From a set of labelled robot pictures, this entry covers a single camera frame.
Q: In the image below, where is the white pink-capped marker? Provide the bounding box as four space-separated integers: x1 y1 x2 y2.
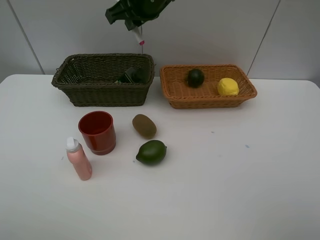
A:
132 27 145 46

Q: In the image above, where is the dark green square bottle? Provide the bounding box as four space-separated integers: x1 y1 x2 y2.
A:
114 67 148 84

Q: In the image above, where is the yellow lemon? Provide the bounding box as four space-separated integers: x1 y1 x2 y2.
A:
217 78 240 96

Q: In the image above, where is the dark mangosteen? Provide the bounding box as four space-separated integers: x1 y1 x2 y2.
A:
187 68 205 88

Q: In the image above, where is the green lime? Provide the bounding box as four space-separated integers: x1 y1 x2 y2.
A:
136 140 167 166

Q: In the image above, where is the dark green wicker basket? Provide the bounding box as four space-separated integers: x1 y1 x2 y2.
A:
51 53 155 107

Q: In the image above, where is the brown kiwi fruit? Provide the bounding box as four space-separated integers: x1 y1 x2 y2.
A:
132 114 157 139

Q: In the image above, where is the red plastic cup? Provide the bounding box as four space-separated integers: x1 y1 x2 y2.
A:
78 111 116 156

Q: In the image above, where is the pink spray bottle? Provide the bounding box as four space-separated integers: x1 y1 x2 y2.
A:
66 137 92 181

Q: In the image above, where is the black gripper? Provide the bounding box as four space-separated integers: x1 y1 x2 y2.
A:
105 0 173 31

